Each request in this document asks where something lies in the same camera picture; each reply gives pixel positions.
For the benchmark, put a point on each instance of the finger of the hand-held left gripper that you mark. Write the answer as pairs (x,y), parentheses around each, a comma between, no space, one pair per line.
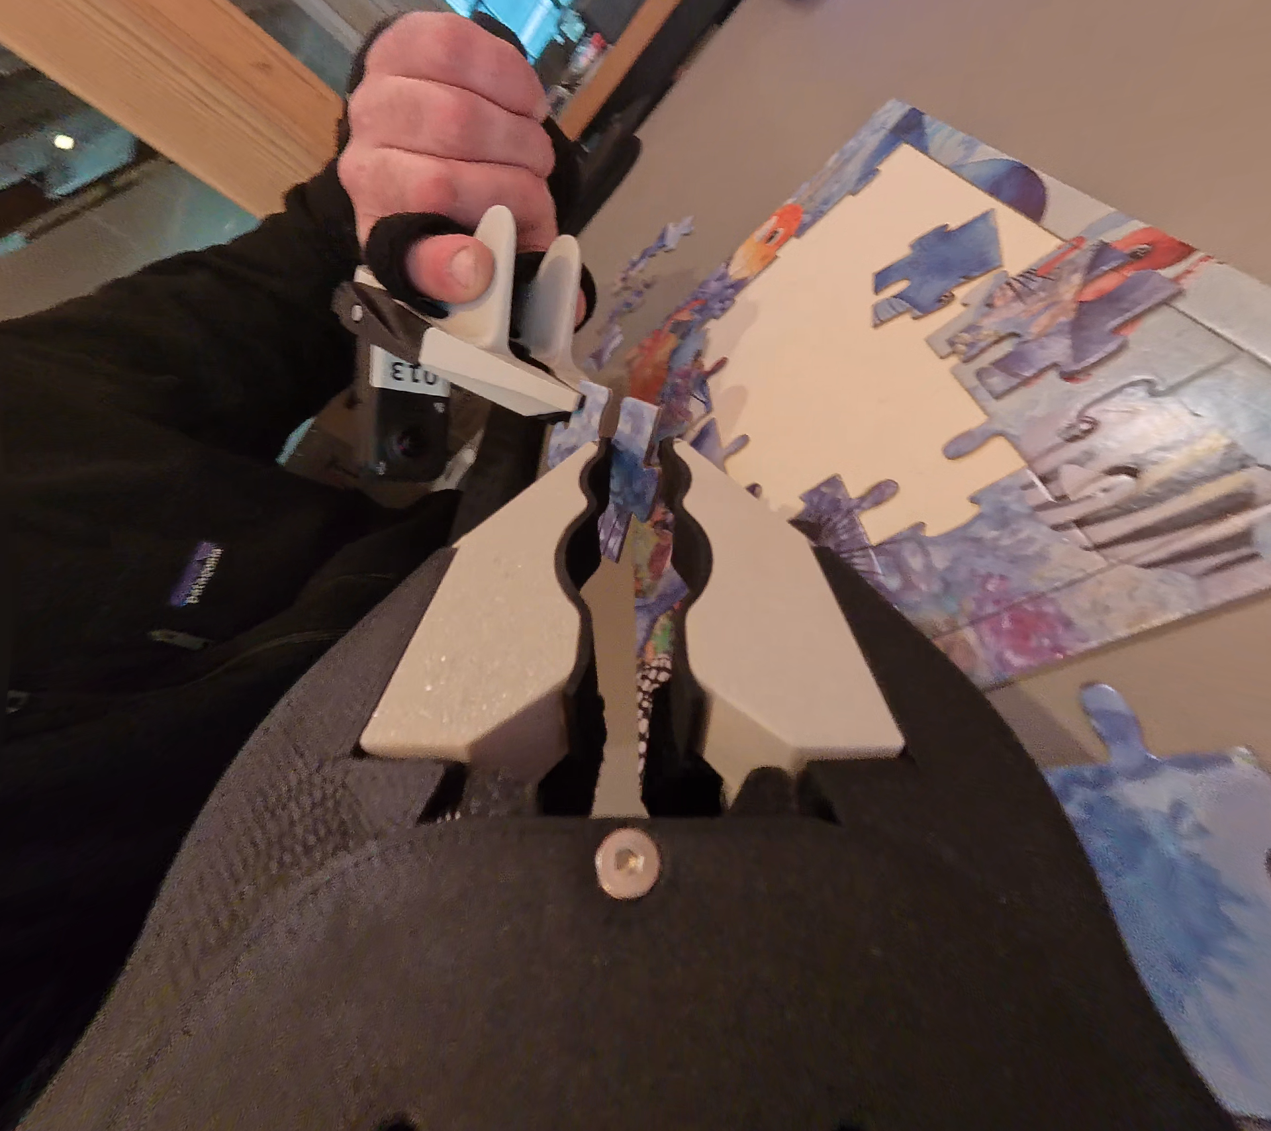
(496,366)

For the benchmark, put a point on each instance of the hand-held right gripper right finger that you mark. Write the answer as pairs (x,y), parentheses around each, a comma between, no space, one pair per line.
(795,635)

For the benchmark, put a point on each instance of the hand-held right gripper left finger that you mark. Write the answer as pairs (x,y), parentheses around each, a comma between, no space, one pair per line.
(467,635)

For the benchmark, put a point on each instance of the light blue puzzle piece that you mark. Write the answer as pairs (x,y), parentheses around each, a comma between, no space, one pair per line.
(636,456)

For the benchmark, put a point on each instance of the sea animal jigsaw puzzle tray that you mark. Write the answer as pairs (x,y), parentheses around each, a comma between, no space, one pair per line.
(844,336)

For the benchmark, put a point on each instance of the dark blue puzzle piece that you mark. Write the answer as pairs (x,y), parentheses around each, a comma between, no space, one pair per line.
(938,268)

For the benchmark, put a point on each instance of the pale blue white puzzle piece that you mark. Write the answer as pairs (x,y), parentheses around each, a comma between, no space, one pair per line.
(1171,854)

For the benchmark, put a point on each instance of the person's left forearm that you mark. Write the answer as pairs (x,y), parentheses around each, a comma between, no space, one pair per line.
(228,307)

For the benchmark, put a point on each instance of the person's left hand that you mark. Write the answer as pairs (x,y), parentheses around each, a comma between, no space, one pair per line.
(446,128)

